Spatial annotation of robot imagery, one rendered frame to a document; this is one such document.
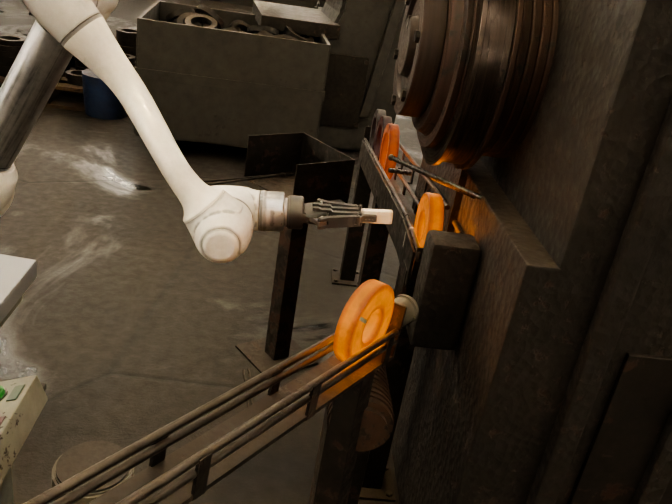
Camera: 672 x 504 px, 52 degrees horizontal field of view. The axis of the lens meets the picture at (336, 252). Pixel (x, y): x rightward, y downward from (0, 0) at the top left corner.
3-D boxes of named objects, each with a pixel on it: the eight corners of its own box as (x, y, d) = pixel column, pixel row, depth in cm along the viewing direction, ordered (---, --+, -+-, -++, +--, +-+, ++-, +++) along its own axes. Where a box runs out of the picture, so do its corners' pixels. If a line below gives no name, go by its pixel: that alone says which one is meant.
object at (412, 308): (414, 328, 135) (422, 300, 133) (394, 341, 128) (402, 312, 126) (388, 316, 138) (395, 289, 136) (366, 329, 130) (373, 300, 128)
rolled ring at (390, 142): (381, 131, 238) (391, 132, 238) (376, 183, 236) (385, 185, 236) (392, 115, 220) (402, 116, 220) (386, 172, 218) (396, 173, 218)
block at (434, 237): (451, 333, 151) (478, 233, 141) (459, 353, 143) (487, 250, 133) (403, 327, 150) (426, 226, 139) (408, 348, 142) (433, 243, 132)
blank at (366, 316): (367, 373, 126) (352, 365, 127) (403, 296, 127) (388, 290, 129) (338, 360, 112) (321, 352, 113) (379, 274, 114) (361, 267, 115)
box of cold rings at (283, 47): (304, 134, 478) (320, 15, 445) (313, 174, 404) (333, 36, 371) (151, 116, 461) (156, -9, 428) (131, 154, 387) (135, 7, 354)
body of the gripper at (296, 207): (285, 220, 159) (326, 222, 160) (284, 235, 152) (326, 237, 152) (287, 189, 156) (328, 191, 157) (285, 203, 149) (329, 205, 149)
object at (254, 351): (277, 326, 248) (304, 132, 218) (320, 365, 230) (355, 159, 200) (227, 338, 236) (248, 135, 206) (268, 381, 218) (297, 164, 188)
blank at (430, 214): (434, 187, 162) (420, 185, 162) (448, 202, 147) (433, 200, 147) (422, 249, 167) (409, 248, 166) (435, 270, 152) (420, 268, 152)
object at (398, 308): (393, 358, 128) (407, 307, 125) (392, 359, 128) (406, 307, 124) (359, 342, 132) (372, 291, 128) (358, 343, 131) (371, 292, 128)
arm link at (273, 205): (258, 237, 151) (285, 239, 152) (259, 198, 148) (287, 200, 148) (261, 221, 160) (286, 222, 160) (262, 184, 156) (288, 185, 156)
